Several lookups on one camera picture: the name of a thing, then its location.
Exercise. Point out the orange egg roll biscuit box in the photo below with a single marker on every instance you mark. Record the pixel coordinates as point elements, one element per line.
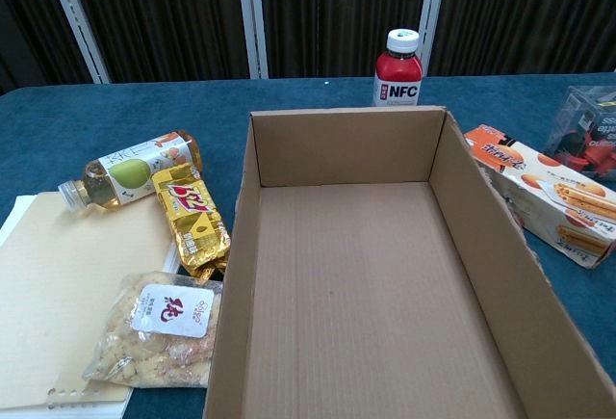
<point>539,188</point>

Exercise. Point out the white partition post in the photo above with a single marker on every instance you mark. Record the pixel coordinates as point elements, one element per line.
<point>430,5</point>
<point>252,19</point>
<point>77,19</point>

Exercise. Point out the gold foil snack packet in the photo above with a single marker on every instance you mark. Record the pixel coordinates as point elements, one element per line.
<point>192,212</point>

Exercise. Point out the clear box of coffee capsules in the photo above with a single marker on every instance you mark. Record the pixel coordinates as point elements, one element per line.
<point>582,135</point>

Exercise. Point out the red NFC juice bottle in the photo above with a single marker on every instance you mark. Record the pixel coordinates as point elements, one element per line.
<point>397,77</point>

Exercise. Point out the cream loose-leaf paper pad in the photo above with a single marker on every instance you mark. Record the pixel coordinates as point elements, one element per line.
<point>62,269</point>

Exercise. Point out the clear bag of crumbly snack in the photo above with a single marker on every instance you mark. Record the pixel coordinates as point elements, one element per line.
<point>159,347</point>

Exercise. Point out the open brown cardboard box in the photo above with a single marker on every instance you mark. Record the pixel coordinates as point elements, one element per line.
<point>361,269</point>

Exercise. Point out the dark pleated curtain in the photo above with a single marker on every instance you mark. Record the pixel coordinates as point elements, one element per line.
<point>337,9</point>

